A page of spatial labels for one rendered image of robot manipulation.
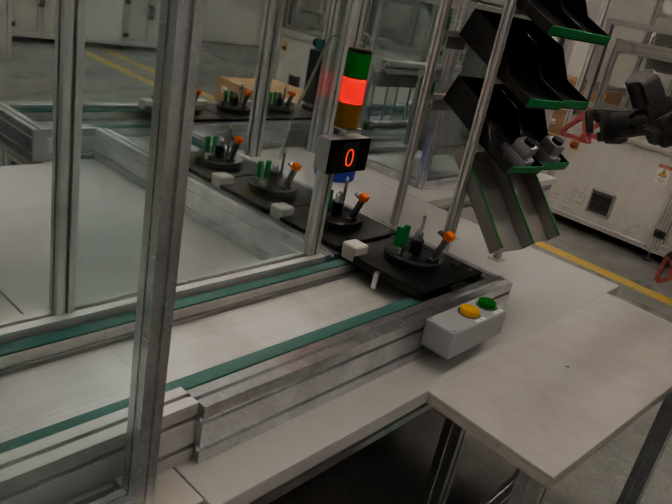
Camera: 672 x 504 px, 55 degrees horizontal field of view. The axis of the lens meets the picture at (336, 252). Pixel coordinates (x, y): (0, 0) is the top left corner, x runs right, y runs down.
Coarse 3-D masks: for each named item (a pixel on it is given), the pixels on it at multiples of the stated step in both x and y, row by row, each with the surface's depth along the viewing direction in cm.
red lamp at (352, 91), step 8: (344, 80) 129; (352, 80) 128; (360, 80) 128; (344, 88) 129; (352, 88) 129; (360, 88) 129; (344, 96) 130; (352, 96) 129; (360, 96) 130; (352, 104) 130; (360, 104) 131
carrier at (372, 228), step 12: (348, 180) 168; (336, 204) 164; (336, 216) 164; (348, 216) 166; (360, 216) 168; (324, 228) 160; (336, 228) 160; (348, 228) 161; (360, 228) 165; (372, 228) 167; (384, 228) 169; (324, 240) 153; (336, 240) 154; (360, 240) 158; (372, 240) 161
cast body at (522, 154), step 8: (504, 144) 160; (512, 144) 157; (520, 144) 155; (528, 144) 155; (536, 144) 155; (504, 152) 159; (512, 152) 157; (520, 152) 156; (528, 152) 154; (512, 160) 158; (520, 160) 156; (528, 160) 157
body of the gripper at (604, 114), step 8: (600, 112) 135; (608, 112) 136; (616, 112) 136; (624, 112) 134; (632, 112) 133; (600, 120) 135; (608, 120) 136; (616, 120) 135; (624, 120) 133; (632, 120) 132; (600, 128) 135; (608, 128) 136; (616, 128) 135; (624, 128) 134; (632, 128) 133; (600, 136) 135; (608, 136) 136; (616, 136) 136; (624, 136) 135; (632, 136) 135
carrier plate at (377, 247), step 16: (384, 240) 161; (368, 256) 149; (448, 256) 159; (384, 272) 142; (400, 272) 144; (448, 272) 149; (464, 272) 151; (480, 272) 153; (400, 288) 140; (416, 288) 138; (432, 288) 139; (448, 288) 144
